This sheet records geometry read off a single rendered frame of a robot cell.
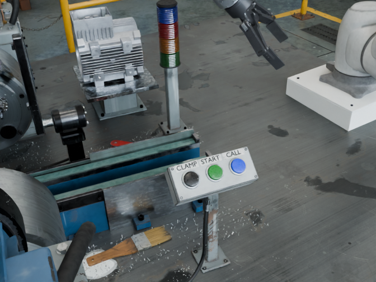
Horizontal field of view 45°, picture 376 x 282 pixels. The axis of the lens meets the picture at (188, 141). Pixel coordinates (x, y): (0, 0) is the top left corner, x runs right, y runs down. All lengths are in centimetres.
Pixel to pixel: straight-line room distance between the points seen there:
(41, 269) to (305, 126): 124
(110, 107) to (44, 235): 93
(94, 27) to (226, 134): 53
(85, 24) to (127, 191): 60
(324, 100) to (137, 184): 76
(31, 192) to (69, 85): 109
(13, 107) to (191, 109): 64
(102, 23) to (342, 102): 80
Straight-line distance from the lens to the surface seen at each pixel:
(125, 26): 152
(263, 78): 183
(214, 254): 106
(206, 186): 88
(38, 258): 43
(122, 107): 162
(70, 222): 113
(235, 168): 90
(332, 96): 159
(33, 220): 75
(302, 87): 165
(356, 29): 155
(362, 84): 163
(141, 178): 110
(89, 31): 149
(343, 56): 160
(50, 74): 198
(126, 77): 156
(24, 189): 80
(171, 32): 134
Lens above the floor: 162
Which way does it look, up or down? 34 degrees down
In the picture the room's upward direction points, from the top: 2 degrees counter-clockwise
